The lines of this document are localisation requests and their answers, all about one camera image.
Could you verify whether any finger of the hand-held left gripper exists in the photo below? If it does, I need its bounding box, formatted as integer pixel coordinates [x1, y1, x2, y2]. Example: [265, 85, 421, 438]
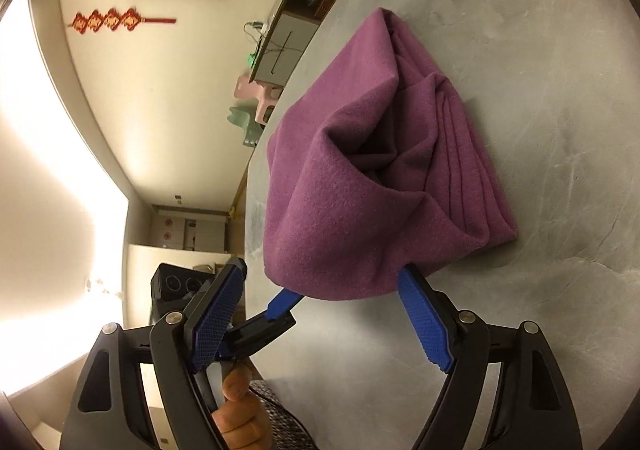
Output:
[219, 290, 304, 367]

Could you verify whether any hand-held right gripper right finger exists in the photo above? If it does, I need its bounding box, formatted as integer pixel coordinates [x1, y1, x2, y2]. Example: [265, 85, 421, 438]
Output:
[397, 264, 583, 450]

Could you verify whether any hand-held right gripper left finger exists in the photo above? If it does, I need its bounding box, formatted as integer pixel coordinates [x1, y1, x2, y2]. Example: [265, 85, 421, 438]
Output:
[60, 257, 248, 450]

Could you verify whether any purple fleece garment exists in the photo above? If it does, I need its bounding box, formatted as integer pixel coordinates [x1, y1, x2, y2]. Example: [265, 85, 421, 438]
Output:
[261, 7, 519, 302]

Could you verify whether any person's left hand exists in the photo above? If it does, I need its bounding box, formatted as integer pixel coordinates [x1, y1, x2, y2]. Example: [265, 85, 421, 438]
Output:
[211, 362, 277, 450]

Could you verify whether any white cabinet with doors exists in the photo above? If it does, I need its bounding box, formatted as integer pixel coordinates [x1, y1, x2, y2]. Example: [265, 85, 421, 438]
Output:
[149, 203, 232, 254]

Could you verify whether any person's patterned clothing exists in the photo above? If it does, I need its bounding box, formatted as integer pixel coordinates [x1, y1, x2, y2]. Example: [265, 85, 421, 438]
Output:
[248, 378, 322, 450]

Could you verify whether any green plastic stool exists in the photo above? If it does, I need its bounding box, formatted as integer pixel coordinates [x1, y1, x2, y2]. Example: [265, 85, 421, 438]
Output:
[227, 105, 264, 147]

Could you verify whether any pink plastic stool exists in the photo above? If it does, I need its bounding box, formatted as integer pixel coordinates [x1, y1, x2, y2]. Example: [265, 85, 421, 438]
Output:
[233, 72, 282, 124]

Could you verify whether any long grey sideboard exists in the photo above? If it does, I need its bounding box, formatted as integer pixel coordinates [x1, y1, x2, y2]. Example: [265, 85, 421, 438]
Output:
[249, 0, 372, 87]

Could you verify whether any red knot wall ornament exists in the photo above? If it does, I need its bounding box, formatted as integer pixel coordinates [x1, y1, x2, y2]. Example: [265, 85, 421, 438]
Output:
[66, 7, 177, 34]

